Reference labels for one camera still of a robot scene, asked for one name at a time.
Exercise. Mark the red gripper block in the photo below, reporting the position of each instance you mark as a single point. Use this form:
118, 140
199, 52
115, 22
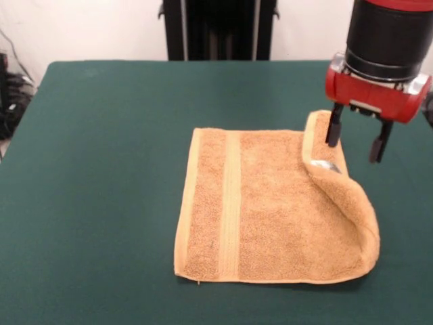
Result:
372, 96

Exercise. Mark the grey black tripod base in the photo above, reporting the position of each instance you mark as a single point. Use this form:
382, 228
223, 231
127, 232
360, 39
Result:
428, 111
13, 101

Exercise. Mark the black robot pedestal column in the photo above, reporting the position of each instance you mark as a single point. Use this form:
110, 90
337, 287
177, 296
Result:
220, 30

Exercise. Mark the tan terry towel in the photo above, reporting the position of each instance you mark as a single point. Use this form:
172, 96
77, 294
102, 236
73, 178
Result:
264, 220

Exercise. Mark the dark green table cloth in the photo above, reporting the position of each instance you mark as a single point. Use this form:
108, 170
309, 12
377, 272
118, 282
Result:
101, 169

